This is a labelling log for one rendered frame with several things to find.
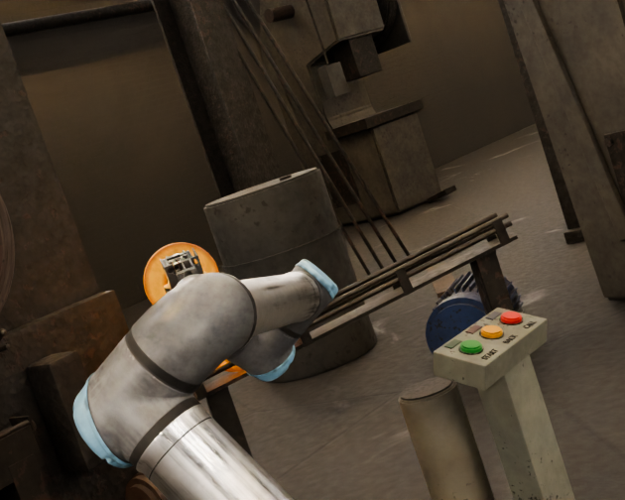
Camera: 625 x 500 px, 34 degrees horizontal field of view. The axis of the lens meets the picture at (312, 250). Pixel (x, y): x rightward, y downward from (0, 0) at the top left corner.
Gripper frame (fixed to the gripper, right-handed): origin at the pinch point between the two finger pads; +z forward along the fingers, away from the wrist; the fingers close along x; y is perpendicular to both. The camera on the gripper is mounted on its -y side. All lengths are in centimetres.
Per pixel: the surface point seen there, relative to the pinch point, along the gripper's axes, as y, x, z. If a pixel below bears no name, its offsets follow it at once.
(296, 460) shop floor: -119, -24, 97
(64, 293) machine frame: -2.8, 24.3, 17.9
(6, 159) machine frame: 28.0, 26.0, 25.5
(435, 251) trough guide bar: -13, -53, -8
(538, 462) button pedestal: -39, -48, -53
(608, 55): -25, -180, 124
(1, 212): 23.3, 29.3, 2.3
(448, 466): -40, -34, -43
